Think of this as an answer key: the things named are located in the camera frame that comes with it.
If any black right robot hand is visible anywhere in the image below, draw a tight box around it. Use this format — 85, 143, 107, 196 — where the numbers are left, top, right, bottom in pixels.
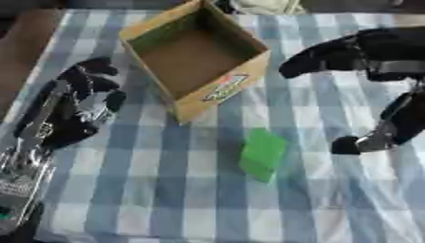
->
277, 26, 425, 156

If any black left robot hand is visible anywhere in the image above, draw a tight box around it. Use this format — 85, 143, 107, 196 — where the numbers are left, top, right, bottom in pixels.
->
11, 56, 128, 150

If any tan cardboard box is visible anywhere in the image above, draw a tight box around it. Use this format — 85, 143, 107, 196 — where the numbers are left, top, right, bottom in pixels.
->
118, 0, 272, 125

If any pale bag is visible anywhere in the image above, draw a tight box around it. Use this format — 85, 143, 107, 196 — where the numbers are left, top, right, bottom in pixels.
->
227, 0, 307, 16

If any green rectangular block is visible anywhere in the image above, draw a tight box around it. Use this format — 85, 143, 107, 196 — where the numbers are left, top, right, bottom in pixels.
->
237, 127, 289, 184

